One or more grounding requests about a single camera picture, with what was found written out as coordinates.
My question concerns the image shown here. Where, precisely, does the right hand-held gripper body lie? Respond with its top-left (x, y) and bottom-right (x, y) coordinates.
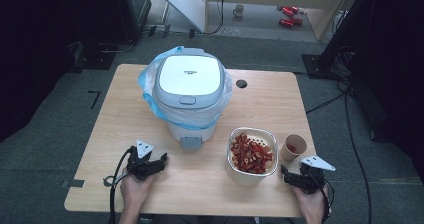
top-left (294, 155), bottom-right (337, 195)

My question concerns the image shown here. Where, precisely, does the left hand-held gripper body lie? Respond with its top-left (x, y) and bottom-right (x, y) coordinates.
top-left (126, 138), bottom-right (161, 182)

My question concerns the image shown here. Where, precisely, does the brown paper cup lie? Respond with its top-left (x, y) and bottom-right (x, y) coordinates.
top-left (279, 133), bottom-right (308, 163)

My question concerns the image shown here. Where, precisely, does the person's right hand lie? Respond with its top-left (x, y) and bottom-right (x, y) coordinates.
top-left (293, 184), bottom-right (332, 218)

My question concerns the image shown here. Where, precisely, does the person's left hand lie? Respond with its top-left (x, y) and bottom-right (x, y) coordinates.
top-left (119, 170), bottom-right (158, 212)

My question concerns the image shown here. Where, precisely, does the pile of red jujube slices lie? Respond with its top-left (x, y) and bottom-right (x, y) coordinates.
top-left (230, 132), bottom-right (274, 175)

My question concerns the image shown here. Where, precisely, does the white bowl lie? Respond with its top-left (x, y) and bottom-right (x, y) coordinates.
top-left (225, 127), bottom-right (279, 187)

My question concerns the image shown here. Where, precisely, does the light blue lidded trash bin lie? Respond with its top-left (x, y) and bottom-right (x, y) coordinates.
top-left (137, 45), bottom-right (233, 131)

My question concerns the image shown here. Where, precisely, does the black stand with base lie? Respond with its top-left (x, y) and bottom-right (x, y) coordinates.
top-left (301, 0), bottom-right (381, 80)

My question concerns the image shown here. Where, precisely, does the black equipment case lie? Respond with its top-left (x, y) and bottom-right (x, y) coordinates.
top-left (113, 0), bottom-right (153, 42)

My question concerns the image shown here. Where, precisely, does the white slanted board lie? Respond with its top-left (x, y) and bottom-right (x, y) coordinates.
top-left (148, 0), bottom-right (210, 34)

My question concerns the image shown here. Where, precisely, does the red can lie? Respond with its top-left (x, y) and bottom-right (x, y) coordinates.
top-left (281, 6), bottom-right (300, 17)

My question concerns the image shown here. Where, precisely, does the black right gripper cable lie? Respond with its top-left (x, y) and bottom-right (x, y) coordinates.
top-left (319, 176), bottom-right (336, 224)

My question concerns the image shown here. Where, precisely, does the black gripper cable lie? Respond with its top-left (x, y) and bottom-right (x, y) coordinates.
top-left (103, 147), bottom-right (135, 224)
top-left (319, 176), bottom-right (336, 224)

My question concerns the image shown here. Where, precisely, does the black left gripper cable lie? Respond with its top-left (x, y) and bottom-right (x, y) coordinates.
top-left (103, 147), bottom-right (135, 224)

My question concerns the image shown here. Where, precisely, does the black floor cable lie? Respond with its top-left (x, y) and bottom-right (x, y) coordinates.
top-left (305, 82), bottom-right (373, 224)

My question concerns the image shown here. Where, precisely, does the black hanging cable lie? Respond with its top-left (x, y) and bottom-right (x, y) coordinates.
top-left (199, 0), bottom-right (227, 36)

